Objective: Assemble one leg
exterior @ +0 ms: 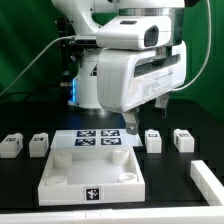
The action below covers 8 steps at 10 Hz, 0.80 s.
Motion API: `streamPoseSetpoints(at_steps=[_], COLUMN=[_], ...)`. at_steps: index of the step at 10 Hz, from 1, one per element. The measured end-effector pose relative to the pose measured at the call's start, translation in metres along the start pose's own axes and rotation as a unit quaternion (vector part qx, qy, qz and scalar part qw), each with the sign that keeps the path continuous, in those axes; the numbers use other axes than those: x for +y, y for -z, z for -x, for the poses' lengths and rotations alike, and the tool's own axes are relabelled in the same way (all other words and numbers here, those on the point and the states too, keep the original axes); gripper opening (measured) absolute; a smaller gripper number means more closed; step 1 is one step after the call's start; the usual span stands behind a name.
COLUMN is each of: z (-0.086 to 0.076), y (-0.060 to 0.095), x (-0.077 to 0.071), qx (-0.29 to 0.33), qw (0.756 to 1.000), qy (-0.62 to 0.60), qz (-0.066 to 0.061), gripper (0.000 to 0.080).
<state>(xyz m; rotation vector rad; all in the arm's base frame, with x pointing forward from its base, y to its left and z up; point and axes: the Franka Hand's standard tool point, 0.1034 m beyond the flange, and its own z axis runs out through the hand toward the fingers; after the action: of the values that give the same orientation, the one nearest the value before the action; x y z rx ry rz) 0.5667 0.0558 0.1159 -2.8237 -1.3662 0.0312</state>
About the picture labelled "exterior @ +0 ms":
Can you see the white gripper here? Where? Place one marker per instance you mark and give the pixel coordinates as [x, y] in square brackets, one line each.
[127, 79]

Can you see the white square tabletop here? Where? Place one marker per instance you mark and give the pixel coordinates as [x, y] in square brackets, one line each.
[91, 175]

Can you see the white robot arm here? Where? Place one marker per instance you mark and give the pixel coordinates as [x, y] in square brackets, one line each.
[88, 16]

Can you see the white tag sheet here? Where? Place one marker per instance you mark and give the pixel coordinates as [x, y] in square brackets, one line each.
[94, 138]

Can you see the white L-shaped obstacle fence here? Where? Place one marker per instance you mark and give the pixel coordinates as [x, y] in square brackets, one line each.
[205, 180]

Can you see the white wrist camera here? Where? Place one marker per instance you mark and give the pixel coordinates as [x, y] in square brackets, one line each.
[135, 33]

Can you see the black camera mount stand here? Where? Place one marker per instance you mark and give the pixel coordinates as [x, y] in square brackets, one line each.
[70, 52]

